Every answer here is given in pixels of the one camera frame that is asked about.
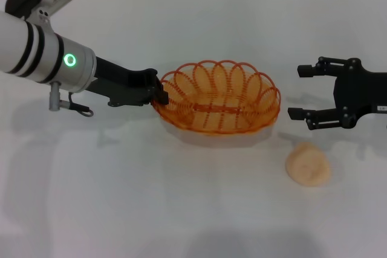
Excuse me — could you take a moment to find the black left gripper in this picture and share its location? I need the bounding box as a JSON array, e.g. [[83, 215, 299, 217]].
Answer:
[[85, 54, 169, 108]]

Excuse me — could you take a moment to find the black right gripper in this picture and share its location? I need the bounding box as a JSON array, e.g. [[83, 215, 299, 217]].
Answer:
[[287, 56, 387, 131]]

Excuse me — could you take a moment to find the orange woven plastic basket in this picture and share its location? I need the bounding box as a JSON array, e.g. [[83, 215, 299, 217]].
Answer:
[[151, 59, 281, 136]]

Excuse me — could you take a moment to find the pale round bread bun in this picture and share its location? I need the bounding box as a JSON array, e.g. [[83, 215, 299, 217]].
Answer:
[[285, 141, 331, 187]]

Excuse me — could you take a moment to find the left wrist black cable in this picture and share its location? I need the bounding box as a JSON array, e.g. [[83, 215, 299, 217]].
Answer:
[[68, 91, 95, 118]]

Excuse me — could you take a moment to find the left wrist grey mount post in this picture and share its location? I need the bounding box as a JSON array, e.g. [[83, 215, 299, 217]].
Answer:
[[49, 82, 71, 112]]

